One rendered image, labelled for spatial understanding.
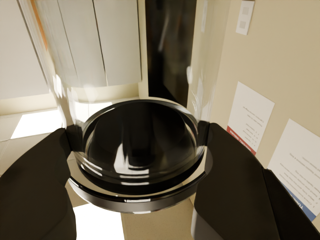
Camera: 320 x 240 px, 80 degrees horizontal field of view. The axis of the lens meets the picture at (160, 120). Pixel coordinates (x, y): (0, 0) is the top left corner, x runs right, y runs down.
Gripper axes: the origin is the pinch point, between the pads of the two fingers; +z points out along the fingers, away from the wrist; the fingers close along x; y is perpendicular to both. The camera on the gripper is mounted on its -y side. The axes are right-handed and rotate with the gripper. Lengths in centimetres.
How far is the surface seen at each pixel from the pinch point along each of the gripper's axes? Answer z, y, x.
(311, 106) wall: 38, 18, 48
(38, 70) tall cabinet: 229, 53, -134
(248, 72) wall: 65, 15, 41
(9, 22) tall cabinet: 222, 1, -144
